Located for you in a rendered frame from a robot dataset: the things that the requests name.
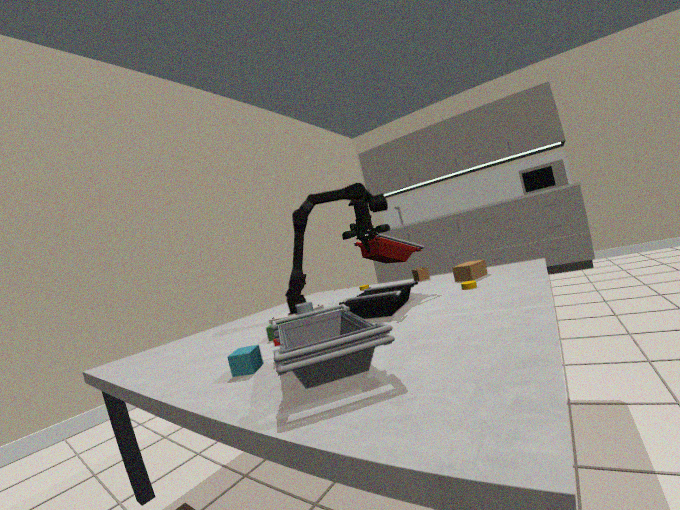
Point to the teal cube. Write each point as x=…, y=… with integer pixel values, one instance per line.
x=245, y=361

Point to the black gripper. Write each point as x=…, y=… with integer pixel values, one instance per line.
x=364, y=224

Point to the light grey cylinder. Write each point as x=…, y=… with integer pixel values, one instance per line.
x=304, y=308

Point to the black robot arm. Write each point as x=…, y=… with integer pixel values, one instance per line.
x=356, y=193

